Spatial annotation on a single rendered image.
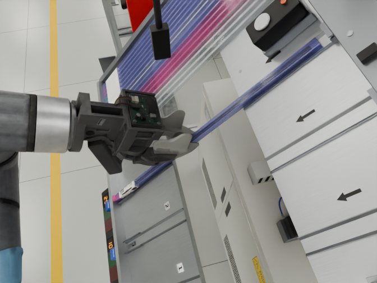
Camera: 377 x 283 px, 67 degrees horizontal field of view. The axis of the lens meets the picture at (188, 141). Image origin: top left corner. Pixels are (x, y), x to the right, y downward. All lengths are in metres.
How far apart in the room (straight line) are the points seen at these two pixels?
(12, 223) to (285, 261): 0.59
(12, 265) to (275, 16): 0.45
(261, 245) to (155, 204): 0.31
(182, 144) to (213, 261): 0.96
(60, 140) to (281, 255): 0.58
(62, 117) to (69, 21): 2.05
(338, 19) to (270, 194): 0.54
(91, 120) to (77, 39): 1.87
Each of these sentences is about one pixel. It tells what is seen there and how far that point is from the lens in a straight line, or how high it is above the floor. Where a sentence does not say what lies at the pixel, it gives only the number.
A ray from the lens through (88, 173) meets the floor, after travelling 1.57.
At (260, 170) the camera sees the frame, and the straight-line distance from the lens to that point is 0.78.
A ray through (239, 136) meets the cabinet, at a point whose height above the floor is 0.62.
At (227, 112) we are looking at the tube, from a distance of 0.46.
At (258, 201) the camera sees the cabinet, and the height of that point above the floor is 0.62.
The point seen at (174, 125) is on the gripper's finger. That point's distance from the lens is 0.49.
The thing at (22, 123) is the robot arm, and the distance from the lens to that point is 0.39.
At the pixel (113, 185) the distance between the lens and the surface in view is 0.70.
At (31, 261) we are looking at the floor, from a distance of 1.53.
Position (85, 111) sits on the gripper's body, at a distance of 0.38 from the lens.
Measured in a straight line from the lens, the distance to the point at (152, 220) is 0.58.
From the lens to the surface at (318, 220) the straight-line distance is 0.38.
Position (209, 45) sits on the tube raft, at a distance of 0.55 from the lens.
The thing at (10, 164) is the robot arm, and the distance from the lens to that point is 0.46.
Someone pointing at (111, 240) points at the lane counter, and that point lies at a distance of 0.73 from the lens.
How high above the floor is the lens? 1.36
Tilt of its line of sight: 60 degrees down
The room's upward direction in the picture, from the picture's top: straight up
